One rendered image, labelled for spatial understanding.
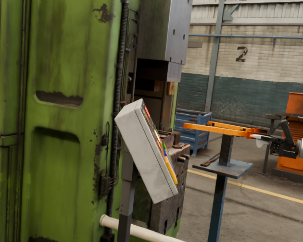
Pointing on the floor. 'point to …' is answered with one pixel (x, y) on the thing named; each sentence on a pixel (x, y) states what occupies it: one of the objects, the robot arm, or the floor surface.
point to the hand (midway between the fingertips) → (253, 134)
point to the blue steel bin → (183, 117)
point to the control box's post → (125, 209)
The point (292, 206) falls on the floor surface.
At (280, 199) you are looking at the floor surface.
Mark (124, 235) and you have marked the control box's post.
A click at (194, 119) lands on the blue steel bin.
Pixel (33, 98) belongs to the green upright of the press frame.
